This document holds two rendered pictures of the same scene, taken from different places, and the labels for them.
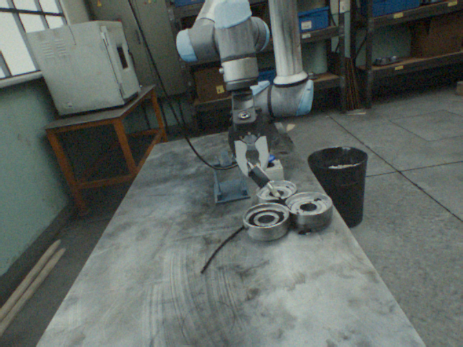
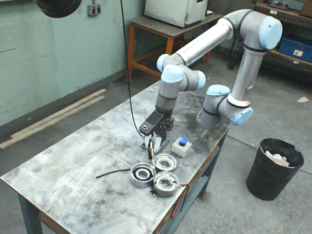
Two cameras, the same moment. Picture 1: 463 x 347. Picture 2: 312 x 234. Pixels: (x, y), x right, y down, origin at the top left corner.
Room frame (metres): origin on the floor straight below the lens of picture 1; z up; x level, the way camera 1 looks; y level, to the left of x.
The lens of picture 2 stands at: (-0.05, -0.39, 1.66)
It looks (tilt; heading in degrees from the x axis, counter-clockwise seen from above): 35 degrees down; 23
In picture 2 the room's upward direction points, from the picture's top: 10 degrees clockwise
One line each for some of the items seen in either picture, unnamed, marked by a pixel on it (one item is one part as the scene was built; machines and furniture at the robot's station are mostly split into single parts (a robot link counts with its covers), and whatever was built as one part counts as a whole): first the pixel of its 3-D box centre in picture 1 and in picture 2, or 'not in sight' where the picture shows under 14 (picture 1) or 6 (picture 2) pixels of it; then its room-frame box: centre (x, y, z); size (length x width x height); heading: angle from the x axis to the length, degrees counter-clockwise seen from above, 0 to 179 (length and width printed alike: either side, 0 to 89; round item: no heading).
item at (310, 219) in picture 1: (309, 210); (165, 184); (0.67, -0.17, 0.82); 0.10 x 0.10 x 0.04
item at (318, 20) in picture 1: (302, 22); not in sight; (4.31, -1.22, 1.11); 0.52 x 0.38 x 0.22; 86
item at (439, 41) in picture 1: (435, 34); not in sight; (4.21, -2.74, 0.67); 0.52 x 0.43 x 0.43; 86
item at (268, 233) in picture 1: (266, 222); (142, 175); (0.65, -0.07, 0.82); 0.10 x 0.10 x 0.04
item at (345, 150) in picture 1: (337, 188); (271, 170); (1.82, -0.66, 0.21); 0.34 x 0.34 x 0.43
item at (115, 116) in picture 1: (122, 140); (175, 46); (3.32, 0.96, 0.39); 1.50 x 0.62 x 0.78; 176
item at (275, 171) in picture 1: (269, 171); (181, 146); (0.92, -0.13, 0.82); 0.08 x 0.07 x 0.05; 176
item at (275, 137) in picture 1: (260, 131); (211, 114); (1.25, -0.16, 0.85); 0.15 x 0.15 x 0.10
